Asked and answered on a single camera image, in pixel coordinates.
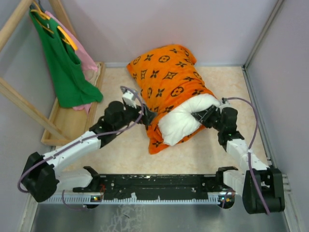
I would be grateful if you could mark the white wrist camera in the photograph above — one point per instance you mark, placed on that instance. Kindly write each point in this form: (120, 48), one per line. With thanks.
(129, 96)
(224, 103)

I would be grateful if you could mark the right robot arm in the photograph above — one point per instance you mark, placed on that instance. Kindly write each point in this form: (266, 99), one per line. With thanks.
(246, 157)

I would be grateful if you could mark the wooden clothes rack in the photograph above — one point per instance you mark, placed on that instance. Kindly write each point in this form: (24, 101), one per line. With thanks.
(30, 115)

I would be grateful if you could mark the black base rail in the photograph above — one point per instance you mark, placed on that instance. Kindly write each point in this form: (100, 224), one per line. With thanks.
(153, 189)

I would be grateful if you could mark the orange patterned pillowcase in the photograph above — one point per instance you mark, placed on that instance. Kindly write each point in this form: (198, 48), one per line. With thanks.
(167, 77)

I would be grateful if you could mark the green tank top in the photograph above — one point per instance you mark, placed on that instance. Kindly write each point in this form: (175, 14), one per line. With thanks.
(71, 87)

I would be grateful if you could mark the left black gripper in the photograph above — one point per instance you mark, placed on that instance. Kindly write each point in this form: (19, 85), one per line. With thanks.
(147, 117)

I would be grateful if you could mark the teal clothes hanger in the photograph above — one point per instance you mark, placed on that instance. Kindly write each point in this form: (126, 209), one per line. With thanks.
(38, 3)

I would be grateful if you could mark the yellow clothes hanger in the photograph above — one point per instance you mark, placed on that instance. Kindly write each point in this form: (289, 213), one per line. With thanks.
(66, 38)

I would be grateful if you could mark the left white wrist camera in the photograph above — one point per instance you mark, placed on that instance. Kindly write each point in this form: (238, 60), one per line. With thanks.
(129, 96)

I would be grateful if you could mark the pink shirt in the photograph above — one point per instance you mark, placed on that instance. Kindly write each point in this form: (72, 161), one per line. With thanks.
(90, 69)

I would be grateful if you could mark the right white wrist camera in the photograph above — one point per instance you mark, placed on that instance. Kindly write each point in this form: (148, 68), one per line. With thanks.
(224, 103)

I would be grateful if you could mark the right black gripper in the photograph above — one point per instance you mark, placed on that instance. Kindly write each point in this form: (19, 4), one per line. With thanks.
(203, 116)

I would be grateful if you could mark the white pillow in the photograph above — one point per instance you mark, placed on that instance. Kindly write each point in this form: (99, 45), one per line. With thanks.
(179, 123)

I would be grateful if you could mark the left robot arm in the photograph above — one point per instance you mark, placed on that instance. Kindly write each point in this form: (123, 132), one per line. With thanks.
(44, 175)

